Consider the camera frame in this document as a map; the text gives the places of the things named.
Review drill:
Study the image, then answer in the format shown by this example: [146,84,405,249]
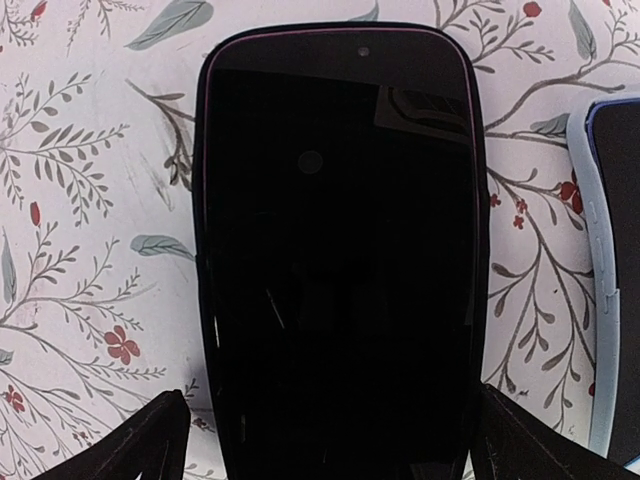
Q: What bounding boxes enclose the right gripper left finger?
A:
[44,390,190,480]

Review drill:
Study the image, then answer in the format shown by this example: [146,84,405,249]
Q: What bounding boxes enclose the black phone case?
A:
[193,21,489,479]

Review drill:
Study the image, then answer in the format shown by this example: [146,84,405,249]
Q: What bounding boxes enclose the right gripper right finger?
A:
[472,387,639,480]

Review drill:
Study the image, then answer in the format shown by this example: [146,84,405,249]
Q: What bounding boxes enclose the phone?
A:
[566,90,639,473]

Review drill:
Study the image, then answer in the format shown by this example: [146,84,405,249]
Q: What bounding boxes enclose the floral patterned table mat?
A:
[1,0,639,479]

